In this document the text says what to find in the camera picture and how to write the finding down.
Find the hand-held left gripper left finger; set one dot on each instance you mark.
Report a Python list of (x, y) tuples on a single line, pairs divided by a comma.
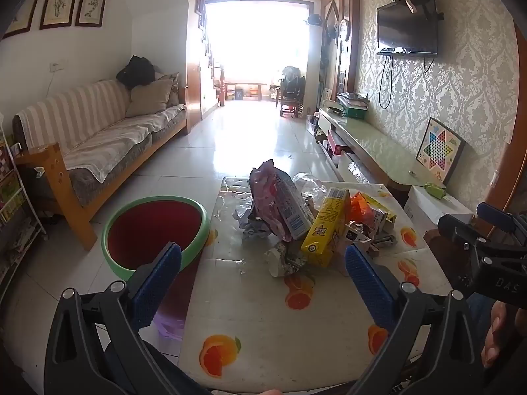
[(158, 284)]

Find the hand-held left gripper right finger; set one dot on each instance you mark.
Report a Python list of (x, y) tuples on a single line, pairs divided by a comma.
[(368, 286)]

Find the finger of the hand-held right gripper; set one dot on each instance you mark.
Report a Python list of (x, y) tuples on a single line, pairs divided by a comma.
[(496, 216), (457, 226)]

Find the red bin with green rim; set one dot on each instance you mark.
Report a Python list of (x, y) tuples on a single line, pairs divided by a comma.
[(144, 230)]

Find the clear plastic bottle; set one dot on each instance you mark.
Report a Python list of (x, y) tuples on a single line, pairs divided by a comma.
[(308, 185)]

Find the person's right hand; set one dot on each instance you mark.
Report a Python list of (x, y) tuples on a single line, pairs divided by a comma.
[(500, 333)]

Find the white cardboard box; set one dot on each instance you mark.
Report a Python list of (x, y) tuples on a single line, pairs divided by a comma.
[(436, 210)]

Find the small green box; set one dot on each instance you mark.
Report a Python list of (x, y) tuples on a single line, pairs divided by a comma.
[(435, 190)]

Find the purple plastic bag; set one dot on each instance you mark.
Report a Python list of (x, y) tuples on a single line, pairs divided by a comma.
[(169, 329)]

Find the person's leg in jeans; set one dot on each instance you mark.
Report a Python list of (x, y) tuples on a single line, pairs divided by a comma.
[(479, 321)]

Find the small white black pack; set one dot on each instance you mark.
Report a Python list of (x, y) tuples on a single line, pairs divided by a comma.
[(358, 234)]

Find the tall yellow carton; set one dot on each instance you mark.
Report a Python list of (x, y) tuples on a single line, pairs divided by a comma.
[(323, 230)]

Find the star checkers board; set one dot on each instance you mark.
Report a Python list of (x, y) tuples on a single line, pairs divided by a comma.
[(438, 150)]

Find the orange plastic bag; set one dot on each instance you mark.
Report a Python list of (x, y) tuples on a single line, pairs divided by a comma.
[(360, 208)]

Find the fruit print tablecloth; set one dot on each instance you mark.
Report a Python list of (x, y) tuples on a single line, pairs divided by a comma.
[(255, 317)]

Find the long television cabinet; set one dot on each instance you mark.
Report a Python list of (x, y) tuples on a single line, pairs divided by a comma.
[(378, 148)]

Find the crumpled grey paper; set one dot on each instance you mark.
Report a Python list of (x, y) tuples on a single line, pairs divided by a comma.
[(253, 224)]

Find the pink snack bag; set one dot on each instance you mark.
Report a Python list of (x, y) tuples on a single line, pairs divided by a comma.
[(271, 197)]

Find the red flat box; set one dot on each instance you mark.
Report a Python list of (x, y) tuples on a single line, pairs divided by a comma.
[(335, 142)]

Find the green tray with papers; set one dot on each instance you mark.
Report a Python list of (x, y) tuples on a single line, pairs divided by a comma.
[(354, 107)]

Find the white magazine rack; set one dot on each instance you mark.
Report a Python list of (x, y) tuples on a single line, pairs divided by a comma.
[(16, 214)]

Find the wooden sofa with striped cover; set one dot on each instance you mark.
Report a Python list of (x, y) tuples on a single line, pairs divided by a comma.
[(103, 131)]

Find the beige pillow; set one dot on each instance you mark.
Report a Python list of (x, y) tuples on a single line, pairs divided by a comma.
[(148, 98)]

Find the patterned brown pillow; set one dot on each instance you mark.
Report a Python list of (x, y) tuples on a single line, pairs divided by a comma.
[(173, 86)]

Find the black television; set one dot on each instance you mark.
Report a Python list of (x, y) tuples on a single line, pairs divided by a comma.
[(407, 24)]

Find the wooden chair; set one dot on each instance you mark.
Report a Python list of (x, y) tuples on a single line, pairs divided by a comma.
[(290, 90)]

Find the white standing air conditioner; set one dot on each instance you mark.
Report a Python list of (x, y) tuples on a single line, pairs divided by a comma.
[(315, 70)]

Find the black bag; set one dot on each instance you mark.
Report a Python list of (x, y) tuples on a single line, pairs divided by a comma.
[(136, 72)]

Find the round wall clock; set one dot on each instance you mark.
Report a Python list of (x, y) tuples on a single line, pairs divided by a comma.
[(343, 29)]

